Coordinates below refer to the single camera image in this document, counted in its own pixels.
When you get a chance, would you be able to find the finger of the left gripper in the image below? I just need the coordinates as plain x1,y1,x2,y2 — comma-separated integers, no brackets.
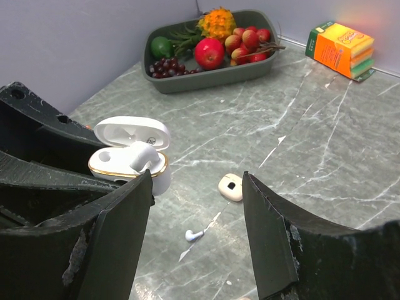
1,82,105,175
1,152,121,228

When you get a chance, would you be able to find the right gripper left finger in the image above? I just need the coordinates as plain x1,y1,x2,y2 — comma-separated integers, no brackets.
1,172,153,299

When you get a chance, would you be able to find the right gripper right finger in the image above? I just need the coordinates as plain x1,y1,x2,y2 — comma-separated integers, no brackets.
242,172,399,299

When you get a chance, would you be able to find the white earbud charging case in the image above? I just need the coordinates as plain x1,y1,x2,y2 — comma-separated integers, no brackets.
88,116,171,196

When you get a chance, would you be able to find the white earbud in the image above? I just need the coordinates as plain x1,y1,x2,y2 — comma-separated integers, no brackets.
129,141,160,172
184,230,205,243

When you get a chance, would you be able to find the beige earbud charging case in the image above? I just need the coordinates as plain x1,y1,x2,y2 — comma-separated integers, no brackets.
217,173,243,202

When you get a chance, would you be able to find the dark grape bunch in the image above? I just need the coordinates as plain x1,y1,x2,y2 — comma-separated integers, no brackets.
147,57,203,79

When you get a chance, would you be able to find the green lime toy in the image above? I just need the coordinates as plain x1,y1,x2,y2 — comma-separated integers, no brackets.
151,36,174,59

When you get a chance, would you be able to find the red apple toy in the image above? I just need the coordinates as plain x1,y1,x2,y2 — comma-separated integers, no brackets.
194,37,225,70

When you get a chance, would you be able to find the grey fruit tray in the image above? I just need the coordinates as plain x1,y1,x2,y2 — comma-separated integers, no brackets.
141,9,279,94

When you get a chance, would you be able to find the orange sponge box back left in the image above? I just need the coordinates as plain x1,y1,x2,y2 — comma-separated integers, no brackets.
305,21,374,82

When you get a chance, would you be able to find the orange pineapple toy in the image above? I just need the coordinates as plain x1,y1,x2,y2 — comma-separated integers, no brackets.
196,7,237,43

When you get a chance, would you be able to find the red lychee bunch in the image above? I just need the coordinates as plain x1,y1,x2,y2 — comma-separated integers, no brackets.
225,26,286,66

